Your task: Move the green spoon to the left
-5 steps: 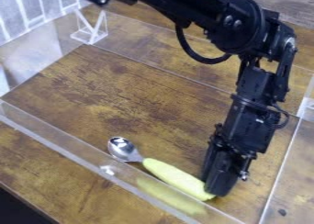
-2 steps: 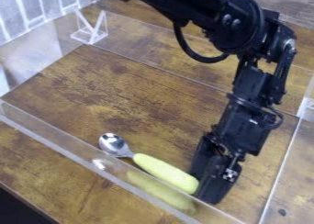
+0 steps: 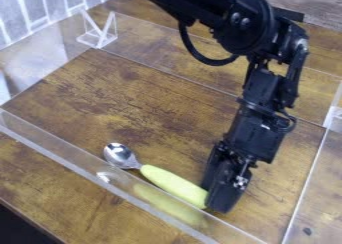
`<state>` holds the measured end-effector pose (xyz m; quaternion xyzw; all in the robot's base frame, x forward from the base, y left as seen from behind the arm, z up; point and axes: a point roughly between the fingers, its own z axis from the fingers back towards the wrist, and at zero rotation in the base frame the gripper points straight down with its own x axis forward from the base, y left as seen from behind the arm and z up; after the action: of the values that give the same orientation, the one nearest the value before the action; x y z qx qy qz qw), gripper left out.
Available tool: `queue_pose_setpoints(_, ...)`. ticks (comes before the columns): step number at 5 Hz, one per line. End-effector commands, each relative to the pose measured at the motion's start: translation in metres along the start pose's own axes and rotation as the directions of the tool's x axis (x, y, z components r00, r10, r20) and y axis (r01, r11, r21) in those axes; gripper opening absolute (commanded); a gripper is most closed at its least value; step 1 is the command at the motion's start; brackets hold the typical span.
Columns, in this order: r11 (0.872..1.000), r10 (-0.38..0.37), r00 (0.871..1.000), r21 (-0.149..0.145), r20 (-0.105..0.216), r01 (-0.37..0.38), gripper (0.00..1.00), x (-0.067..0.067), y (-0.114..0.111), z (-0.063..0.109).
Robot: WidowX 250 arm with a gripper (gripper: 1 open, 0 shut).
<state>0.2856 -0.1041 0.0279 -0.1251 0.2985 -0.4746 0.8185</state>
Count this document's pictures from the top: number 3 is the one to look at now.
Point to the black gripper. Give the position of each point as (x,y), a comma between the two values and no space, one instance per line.
(254,138)

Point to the green handled metal spoon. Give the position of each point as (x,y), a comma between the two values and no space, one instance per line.
(120,156)

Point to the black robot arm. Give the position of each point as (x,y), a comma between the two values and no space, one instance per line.
(219,31)

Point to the clear acrylic right barrier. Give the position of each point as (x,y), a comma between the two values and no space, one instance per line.
(315,223)

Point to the clear acrylic barrier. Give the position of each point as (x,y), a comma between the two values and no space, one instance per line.
(315,223)
(195,222)

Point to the clear acrylic front barrier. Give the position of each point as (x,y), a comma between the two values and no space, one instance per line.
(195,222)

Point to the black wall strip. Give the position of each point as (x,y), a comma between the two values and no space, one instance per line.
(292,15)

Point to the clear acrylic corner bracket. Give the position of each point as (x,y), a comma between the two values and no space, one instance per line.
(97,37)

